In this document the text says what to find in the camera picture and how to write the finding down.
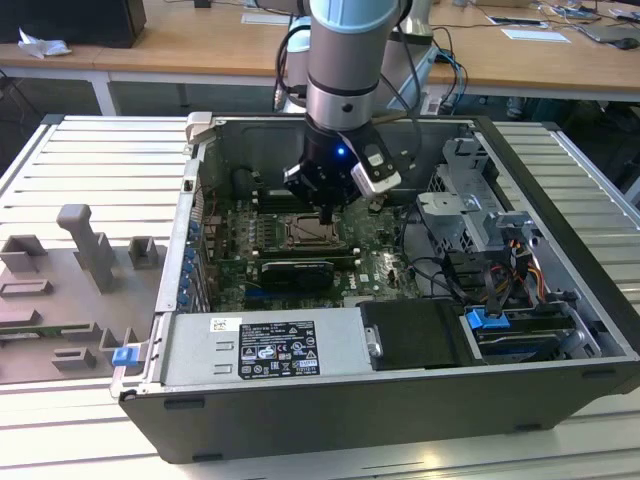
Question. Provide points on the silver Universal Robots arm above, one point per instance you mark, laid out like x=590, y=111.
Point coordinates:
x=340, y=65

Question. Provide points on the black RAM slot bank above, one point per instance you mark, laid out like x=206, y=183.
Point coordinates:
x=272, y=202
x=305, y=251

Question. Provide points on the CPU socket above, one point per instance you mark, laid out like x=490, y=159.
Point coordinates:
x=288, y=241

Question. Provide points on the black graphics card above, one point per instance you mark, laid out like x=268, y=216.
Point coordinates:
x=297, y=274

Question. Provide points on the green motherboard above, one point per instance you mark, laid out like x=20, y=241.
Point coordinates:
x=380, y=270

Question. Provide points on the silver metal drive cage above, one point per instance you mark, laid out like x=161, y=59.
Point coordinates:
x=450, y=220

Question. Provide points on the pale blue teach pendant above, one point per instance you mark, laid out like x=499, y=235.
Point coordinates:
x=415, y=75

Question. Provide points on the silver power supply with label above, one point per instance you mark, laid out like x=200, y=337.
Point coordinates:
x=270, y=345

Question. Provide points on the black plastic shroud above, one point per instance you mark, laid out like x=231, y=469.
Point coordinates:
x=415, y=335

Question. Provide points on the hard disk in blue carrier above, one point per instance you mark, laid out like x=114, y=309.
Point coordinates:
x=482, y=320

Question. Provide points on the black open PC case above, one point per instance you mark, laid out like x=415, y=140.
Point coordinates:
x=350, y=420

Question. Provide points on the white paper sheet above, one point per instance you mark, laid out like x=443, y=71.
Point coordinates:
x=535, y=35

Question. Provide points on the blue plastic case latch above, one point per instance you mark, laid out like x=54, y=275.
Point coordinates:
x=124, y=357

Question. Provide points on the grey parts rack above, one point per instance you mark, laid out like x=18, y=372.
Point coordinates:
x=60, y=300

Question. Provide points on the black box on desk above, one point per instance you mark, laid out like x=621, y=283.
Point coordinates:
x=70, y=20

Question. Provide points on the crumpled white paper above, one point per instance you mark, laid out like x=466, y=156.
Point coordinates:
x=42, y=45

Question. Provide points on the grey laptop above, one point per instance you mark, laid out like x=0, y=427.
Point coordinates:
x=607, y=32

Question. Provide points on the black computer mouse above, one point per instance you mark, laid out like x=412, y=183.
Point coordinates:
x=622, y=43

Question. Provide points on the green RAM stick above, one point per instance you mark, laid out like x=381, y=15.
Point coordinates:
x=35, y=331

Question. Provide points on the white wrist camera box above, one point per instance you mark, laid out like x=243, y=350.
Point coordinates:
x=375, y=172

